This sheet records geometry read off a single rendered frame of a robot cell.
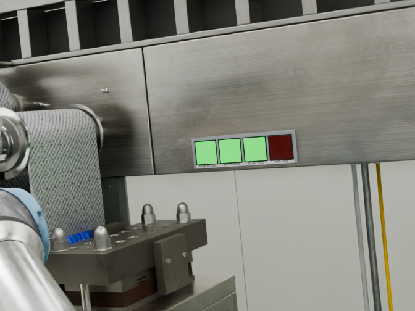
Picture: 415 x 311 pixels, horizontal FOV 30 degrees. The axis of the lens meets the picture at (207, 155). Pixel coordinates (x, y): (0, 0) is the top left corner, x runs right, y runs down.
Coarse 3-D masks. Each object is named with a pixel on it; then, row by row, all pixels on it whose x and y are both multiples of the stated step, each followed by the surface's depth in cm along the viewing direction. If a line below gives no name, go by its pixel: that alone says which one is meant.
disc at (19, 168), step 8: (0, 112) 158; (8, 112) 157; (16, 120) 156; (24, 128) 155; (24, 136) 156; (24, 144) 156; (24, 152) 156; (24, 160) 156; (16, 168) 157; (24, 168) 157; (0, 176) 160; (8, 176) 159
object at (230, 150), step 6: (222, 144) 171; (228, 144) 170; (234, 144) 169; (222, 150) 171; (228, 150) 170; (234, 150) 170; (222, 156) 171; (228, 156) 170; (234, 156) 170; (240, 156) 169; (222, 162) 171
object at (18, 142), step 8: (8, 120) 156; (8, 128) 156; (16, 128) 155; (16, 136) 155; (16, 144) 156; (16, 152) 156; (8, 160) 157; (16, 160) 156; (0, 168) 158; (8, 168) 157
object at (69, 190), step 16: (48, 160) 162; (64, 160) 166; (80, 160) 171; (96, 160) 176; (32, 176) 157; (48, 176) 161; (64, 176) 166; (80, 176) 171; (96, 176) 176; (32, 192) 157; (48, 192) 161; (64, 192) 166; (80, 192) 170; (96, 192) 176; (48, 208) 161; (64, 208) 165; (80, 208) 170; (96, 208) 175; (48, 224) 160; (64, 224) 165; (80, 224) 170; (96, 224) 175
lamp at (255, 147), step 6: (246, 138) 168; (252, 138) 167; (258, 138) 167; (264, 138) 166; (246, 144) 168; (252, 144) 167; (258, 144) 167; (264, 144) 166; (246, 150) 168; (252, 150) 168; (258, 150) 167; (264, 150) 166; (246, 156) 168; (252, 156) 168; (258, 156) 167; (264, 156) 166
